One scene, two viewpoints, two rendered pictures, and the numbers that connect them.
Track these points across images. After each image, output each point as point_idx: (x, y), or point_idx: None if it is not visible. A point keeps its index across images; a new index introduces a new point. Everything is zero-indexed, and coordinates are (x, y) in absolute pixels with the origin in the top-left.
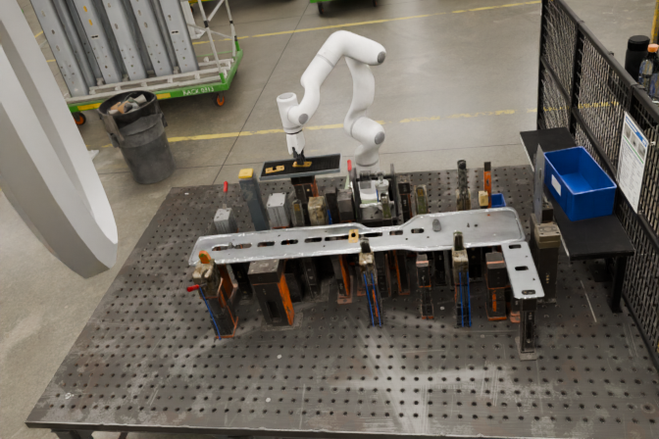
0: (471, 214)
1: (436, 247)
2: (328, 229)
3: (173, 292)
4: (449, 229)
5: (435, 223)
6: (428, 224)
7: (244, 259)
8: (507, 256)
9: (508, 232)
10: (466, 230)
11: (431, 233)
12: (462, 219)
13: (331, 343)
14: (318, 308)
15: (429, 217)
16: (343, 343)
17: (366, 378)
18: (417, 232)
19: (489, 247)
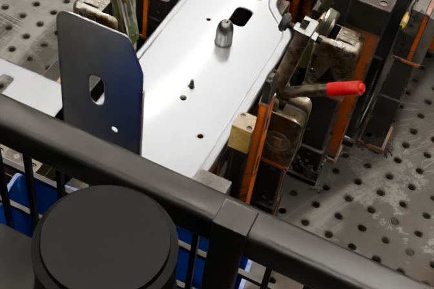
0: (227, 112)
1: (170, 17)
2: None
3: None
4: (204, 56)
5: (219, 22)
6: (246, 37)
7: None
8: (50, 86)
9: (114, 129)
10: (179, 75)
11: (214, 28)
12: (223, 90)
13: None
14: None
15: (271, 49)
16: None
17: None
18: (380, 188)
19: None
